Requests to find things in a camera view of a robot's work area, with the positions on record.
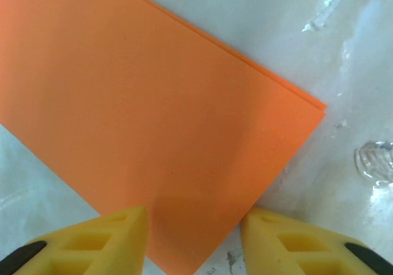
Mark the ribbed plastic left gripper right finger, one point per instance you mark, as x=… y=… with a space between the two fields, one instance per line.
x=294 y=250

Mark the ribbed plastic left gripper left finger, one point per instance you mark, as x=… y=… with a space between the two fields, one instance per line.
x=92 y=250

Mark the orange cloth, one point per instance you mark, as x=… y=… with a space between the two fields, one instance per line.
x=138 y=103

